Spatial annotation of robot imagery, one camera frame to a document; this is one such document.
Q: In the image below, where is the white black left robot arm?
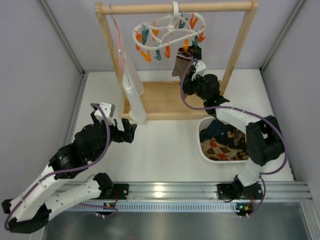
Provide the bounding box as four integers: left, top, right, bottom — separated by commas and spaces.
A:
1, 113, 138, 234

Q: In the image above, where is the wooden clothes rack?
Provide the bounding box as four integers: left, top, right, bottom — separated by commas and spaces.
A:
94, 0, 259, 121

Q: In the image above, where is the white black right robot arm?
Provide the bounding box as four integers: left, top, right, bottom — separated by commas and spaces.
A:
180, 72, 286, 202

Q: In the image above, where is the aluminium rail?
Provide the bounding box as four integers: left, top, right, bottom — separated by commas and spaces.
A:
109, 181, 313, 202

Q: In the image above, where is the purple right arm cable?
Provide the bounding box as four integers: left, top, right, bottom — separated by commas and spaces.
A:
180, 59, 290, 217

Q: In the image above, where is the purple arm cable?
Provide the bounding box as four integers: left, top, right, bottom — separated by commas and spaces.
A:
4, 102, 118, 231
180, 59, 290, 217

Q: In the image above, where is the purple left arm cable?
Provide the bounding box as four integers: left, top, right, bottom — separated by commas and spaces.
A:
4, 102, 118, 231

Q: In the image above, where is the white plastic clip hanger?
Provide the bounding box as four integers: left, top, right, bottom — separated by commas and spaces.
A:
132, 1, 206, 52

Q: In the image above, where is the dark navy sock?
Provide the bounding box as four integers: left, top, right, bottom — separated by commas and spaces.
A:
193, 46, 202, 60

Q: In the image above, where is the perforated cable tray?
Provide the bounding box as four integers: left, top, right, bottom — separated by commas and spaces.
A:
68, 201, 240, 213

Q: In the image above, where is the white hanging cloth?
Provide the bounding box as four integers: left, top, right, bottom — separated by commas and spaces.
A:
122, 52, 147, 124

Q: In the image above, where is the argyle patterned sock in basket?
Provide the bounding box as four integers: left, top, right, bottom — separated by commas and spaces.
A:
200, 127, 249, 162

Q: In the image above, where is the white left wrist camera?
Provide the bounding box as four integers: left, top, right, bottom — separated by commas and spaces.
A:
93, 102, 117, 126

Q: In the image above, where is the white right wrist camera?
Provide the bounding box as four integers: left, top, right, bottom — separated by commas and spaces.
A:
192, 61, 207, 80

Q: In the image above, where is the navy sock with bear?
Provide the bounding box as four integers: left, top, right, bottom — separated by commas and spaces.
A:
199, 119, 229, 142

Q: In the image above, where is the white perforated plastic basket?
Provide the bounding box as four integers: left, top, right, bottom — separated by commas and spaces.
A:
196, 117, 249, 164

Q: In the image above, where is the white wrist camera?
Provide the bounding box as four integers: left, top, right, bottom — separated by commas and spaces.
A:
93, 102, 117, 126
192, 61, 207, 80

